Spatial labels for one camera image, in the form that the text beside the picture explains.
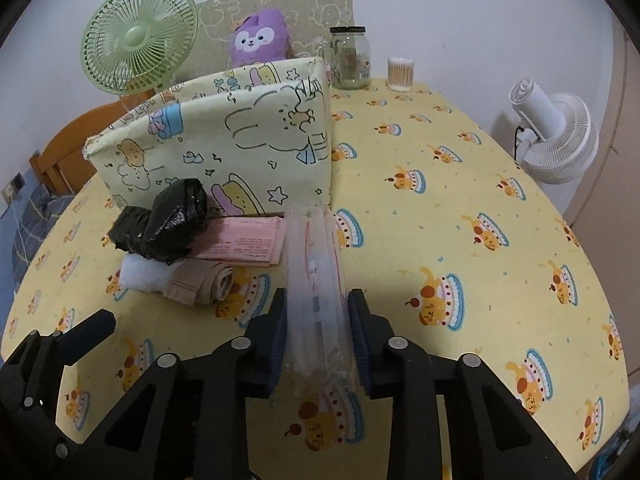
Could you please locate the cartoon printed storage box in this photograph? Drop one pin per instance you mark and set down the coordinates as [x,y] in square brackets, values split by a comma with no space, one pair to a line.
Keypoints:
[225,130]

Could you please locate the wall socket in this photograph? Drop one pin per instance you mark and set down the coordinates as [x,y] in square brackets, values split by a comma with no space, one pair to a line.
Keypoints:
[17,180]

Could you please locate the white standing fan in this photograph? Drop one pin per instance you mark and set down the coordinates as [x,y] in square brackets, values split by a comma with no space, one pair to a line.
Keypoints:
[555,125]

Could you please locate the white folded cloth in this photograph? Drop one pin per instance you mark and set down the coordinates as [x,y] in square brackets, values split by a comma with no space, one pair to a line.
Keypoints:
[142,275]

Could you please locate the printed cardboard board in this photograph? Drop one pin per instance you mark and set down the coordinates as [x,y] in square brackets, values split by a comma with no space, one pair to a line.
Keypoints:
[320,10]

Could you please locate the beige door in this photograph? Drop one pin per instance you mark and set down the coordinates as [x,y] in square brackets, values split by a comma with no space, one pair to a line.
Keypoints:
[620,135]

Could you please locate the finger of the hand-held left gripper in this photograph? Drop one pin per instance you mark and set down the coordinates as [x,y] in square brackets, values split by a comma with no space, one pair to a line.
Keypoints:
[85,332]

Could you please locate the clear plastic packet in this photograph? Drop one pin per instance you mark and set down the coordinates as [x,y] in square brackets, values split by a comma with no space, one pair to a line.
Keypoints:
[315,285]

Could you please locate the cotton swab container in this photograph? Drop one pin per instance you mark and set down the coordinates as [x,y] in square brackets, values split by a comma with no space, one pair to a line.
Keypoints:
[401,75]

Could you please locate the plaid grey pillow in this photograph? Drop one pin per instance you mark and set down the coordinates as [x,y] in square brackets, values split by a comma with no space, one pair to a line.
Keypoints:
[35,215]

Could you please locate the yellow printed tablecloth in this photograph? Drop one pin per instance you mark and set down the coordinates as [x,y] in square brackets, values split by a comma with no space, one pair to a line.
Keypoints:
[425,210]

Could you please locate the glass jar with dark lid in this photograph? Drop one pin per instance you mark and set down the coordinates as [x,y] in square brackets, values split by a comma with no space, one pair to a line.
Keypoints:
[350,60]

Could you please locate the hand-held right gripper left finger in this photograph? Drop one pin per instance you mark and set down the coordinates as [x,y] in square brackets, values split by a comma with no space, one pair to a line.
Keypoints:
[277,340]

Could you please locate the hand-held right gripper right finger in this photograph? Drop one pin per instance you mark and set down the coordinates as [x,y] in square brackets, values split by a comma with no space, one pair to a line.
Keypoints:
[360,345]

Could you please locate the black plastic bag bundle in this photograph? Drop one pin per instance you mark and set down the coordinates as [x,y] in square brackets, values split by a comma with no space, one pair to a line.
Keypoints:
[130,232]
[175,210]

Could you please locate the beige rolled cloth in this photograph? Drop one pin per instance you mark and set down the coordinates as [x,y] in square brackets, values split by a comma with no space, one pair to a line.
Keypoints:
[200,285]

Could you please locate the purple plush toy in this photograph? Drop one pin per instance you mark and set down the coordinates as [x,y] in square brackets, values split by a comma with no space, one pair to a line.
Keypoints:
[260,35]

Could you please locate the green desk fan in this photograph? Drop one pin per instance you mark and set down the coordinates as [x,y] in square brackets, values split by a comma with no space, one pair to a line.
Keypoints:
[137,35]

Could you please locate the wooden bed headboard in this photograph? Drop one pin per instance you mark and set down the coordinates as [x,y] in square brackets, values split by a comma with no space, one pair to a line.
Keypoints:
[55,155]

